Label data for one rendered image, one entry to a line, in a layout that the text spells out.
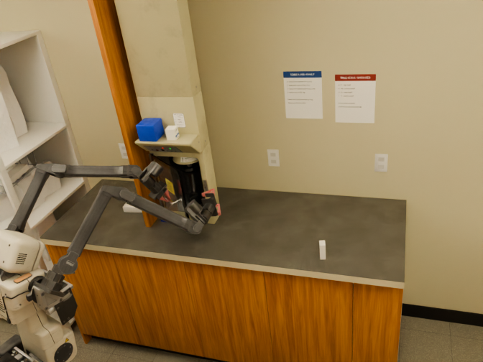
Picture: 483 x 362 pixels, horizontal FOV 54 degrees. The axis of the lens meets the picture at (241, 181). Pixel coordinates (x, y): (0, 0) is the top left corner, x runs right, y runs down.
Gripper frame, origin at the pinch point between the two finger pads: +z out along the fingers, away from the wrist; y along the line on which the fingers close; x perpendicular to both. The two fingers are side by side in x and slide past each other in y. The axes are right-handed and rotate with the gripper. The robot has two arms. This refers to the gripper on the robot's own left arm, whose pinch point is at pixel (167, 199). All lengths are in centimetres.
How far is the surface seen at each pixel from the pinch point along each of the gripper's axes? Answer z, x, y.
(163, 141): -24.0, -1.5, -20.6
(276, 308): 64, 51, 10
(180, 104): -32, 2, -39
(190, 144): -19.4, 12.8, -26.0
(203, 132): -12.0, 4.0, -38.2
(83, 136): -10, -109, -7
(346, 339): 89, 81, 1
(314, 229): 53, 50, -36
